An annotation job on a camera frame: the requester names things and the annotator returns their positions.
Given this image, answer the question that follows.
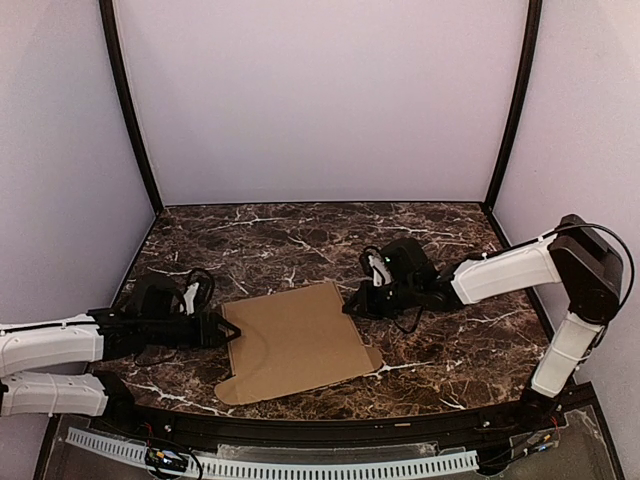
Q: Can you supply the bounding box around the brown cardboard box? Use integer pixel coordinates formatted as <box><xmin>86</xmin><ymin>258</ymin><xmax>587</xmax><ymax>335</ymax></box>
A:
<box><xmin>215</xmin><ymin>282</ymin><xmax>383</xmax><ymax>405</ymax></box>

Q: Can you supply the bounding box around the black right frame post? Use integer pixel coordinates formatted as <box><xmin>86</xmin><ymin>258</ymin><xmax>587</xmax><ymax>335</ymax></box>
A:
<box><xmin>483</xmin><ymin>0</ymin><xmax>544</xmax><ymax>215</ymax></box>

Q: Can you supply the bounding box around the grey slotted cable duct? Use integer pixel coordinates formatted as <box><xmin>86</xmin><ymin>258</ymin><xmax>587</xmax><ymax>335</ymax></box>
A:
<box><xmin>66</xmin><ymin>426</ymin><xmax>479</xmax><ymax>480</ymax></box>

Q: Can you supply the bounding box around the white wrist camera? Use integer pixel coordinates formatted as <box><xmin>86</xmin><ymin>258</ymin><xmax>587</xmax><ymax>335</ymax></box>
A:
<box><xmin>180</xmin><ymin>268</ymin><xmax>216</xmax><ymax>315</ymax></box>
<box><xmin>360</xmin><ymin>246</ymin><xmax>393</xmax><ymax>287</ymax></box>

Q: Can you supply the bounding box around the black frame post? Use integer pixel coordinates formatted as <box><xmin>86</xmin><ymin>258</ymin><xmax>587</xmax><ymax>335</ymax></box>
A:
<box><xmin>483</xmin><ymin>0</ymin><xmax>544</xmax><ymax>215</ymax></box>
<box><xmin>98</xmin><ymin>0</ymin><xmax>164</xmax><ymax>216</ymax></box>

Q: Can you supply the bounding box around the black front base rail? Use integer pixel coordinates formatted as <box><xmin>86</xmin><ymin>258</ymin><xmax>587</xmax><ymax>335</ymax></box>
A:
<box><xmin>49</xmin><ymin>384</ymin><xmax>609</xmax><ymax>459</ymax></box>

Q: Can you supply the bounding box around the small green circuit board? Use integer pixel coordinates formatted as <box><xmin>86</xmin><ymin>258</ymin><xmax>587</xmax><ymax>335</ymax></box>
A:
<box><xmin>144</xmin><ymin>447</ymin><xmax>188</xmax><ymax>472</ymax></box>

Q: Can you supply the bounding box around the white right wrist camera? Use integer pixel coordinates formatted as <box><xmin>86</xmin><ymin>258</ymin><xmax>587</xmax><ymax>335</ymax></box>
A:
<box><xmin>360</xmin><ymin>246</ymin><xmax>393</xmax><ymax>287</ymax></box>

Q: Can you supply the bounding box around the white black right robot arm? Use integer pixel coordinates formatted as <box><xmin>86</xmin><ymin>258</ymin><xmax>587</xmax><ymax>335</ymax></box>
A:
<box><xmin>343</xmin><ymin>214</ymin><xmax>636</xmax><ymax>399</ymax></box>

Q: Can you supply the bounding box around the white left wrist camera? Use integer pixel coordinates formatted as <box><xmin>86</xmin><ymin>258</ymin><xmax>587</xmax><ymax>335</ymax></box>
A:
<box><xmin>180</xmin><ymin>268</ymin><xmax>216</xmax><ymax>315</ymax></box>

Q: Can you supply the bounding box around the black left frame post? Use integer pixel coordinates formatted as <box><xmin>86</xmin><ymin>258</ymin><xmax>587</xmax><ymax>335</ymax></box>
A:
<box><xmin>98</xmin><ymin>0</ymin><xmax>164</xmax><ymax>216</ymax></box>

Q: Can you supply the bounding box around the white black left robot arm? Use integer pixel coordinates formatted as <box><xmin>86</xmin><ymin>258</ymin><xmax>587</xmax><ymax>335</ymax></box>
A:
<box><xmin>1</xmin><ymin>268</ymin><xmax>241</xmax><ymax>417</ymax></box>

